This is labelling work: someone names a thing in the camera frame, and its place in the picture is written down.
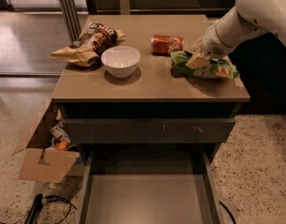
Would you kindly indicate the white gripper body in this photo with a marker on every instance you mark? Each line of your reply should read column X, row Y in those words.
column 212, row 45

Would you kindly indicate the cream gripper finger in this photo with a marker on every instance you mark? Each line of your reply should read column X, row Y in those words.
column 198, row 60
column 196, row 45

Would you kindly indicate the green rice chip bag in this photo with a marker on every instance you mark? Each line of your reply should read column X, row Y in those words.
column 220, row 68

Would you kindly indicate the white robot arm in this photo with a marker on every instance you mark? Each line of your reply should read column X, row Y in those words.
column 246, row 20

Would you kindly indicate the grey drawer cabinet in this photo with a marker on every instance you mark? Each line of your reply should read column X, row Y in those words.
column 151, row 92

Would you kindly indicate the closed top drawer front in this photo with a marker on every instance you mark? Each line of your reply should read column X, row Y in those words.
column 148, row 131

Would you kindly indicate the brown yellow chip bag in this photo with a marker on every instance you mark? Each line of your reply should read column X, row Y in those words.
column 88, row 48

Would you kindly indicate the open middle drawer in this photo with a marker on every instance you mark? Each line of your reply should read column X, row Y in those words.
column 149, row 187

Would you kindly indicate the red soda can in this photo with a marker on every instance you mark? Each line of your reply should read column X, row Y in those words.
column 165, row 44

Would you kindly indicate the white ceramic bowl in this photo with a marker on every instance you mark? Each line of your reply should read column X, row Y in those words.
column 120, row 61

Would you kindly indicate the crumpled packet in box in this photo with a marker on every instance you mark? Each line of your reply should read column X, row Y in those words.
column 59, row 133

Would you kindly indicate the orange fruit in box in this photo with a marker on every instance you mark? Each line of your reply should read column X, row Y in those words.
column 63, row 146

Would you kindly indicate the open cardboard box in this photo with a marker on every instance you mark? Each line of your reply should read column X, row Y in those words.
column 42, row 162

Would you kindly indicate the metal railing frame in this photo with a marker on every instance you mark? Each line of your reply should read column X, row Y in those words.
column 212, row 8

